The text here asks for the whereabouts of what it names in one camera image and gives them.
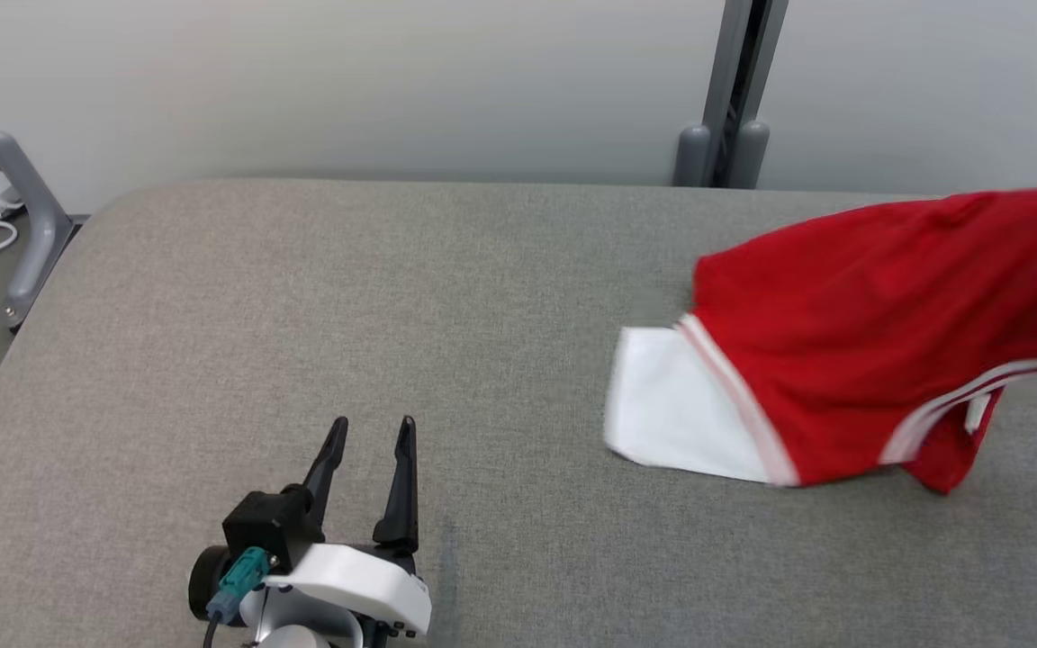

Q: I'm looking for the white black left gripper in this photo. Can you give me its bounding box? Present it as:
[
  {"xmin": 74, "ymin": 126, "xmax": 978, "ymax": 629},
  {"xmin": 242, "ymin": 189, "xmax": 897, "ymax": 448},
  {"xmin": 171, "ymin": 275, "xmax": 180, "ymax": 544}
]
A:
[{"xmin": 259, "ymin": 415, "xmax": 435, "ymax": 648}]

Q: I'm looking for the red jersey with white sleeves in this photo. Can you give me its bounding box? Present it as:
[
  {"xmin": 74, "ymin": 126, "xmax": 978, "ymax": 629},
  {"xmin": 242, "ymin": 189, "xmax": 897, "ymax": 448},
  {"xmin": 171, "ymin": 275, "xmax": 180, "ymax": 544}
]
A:
[{"xmin": 604, "ymin": 180, "xmax": 1037, "ymax": 496}]

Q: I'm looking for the teal left camera connector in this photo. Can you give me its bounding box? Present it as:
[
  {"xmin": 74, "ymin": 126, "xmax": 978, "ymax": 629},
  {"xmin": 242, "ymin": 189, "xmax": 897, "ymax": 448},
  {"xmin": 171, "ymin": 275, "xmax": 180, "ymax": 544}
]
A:
[{"xmin": 206, "ymin": 546, "xmax": 272, "ymax": 626}]

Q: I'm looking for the grey metal post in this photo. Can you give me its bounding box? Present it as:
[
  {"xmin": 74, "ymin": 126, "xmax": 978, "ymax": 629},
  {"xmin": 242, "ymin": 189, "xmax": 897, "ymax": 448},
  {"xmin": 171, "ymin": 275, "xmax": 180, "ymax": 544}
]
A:
[{"xmin": 727, "ymin": 120, "xmax": 770, "ymax": 190}]

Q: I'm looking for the grey metal frame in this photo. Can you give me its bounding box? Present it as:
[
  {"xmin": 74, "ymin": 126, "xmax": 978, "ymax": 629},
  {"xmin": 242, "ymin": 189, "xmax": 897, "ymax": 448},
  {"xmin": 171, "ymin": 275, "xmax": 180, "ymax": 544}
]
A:
[{"xmin": 0, "ymin": 58, "xmax": 80, "ymax": 332}]

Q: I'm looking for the grey cylinder beside post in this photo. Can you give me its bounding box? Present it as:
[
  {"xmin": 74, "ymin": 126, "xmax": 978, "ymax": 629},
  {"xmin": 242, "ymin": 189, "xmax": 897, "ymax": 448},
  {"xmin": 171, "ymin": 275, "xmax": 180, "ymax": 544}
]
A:
[{"xmin": 673, "ymin": 124, "xmax": 713, "ymax": 188}]

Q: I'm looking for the grey upright post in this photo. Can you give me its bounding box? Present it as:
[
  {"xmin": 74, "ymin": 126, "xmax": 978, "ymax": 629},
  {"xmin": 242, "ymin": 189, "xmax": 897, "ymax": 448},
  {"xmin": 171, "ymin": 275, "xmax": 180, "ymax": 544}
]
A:
[{"xmin": 701, "ymin": 0, "xmax": 789, "ymax": 188}]

